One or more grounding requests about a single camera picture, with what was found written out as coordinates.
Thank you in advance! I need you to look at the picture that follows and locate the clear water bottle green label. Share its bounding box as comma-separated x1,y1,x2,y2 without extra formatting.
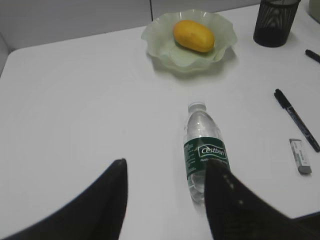
183,101,230,204

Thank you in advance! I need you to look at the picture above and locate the grey eraser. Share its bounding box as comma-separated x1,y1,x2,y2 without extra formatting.
289,138,312,175

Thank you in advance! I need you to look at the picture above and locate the black marker pen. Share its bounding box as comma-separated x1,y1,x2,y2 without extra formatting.
305,49,320,63
273,88,320,153

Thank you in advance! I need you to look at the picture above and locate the yellow mango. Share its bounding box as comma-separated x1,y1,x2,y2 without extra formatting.
173,20,215,53

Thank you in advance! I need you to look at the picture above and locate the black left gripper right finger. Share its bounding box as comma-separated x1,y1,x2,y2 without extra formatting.
204,159,320,240

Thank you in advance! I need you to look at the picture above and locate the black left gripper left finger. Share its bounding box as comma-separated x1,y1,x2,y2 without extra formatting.
7,158,128,240

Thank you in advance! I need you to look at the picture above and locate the black mesh pen holder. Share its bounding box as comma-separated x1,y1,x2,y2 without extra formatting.
253,0,300,48

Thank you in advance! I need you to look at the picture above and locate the pale green wavy plate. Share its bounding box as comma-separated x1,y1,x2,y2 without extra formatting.
141,9,238,73

